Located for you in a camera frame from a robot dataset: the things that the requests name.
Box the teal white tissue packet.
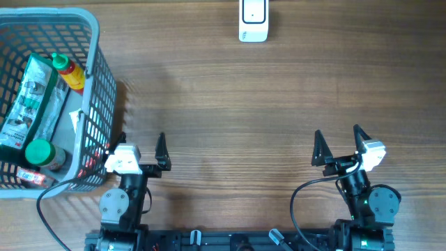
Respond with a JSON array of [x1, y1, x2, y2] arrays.
[[69, 109, 82, 132]]

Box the red sriracha bottle green cap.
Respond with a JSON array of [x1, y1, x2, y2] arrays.
[[52, 52, 86, 96]]

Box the small red candy box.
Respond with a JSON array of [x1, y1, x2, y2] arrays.
[[16, 168, 55, 188]]

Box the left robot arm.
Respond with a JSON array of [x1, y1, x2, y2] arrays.
[[85, 132, 171, 251]]

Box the green 3M gloves package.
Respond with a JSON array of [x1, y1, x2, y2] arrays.
[[1, 53, 69, 160]]

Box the white barcode scanner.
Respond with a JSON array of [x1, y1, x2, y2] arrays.
[[238, 0, 269, 43]]

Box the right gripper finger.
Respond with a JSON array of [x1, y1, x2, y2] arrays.
[[311, 130, 335, 166], [353, 124, 371, 153]]

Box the grey plastic shopping basket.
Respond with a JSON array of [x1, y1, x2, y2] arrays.
[[1, 8, 117, 198]]

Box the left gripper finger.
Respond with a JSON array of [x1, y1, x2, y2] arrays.
[[155, 132, 171, 171], [105, 132, 126, 155]]

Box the green lid white jar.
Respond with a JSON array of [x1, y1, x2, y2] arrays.
[[25, 139, 66, 171]]

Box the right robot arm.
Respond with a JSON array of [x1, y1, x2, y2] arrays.
[[312, 125, 401, 251]]

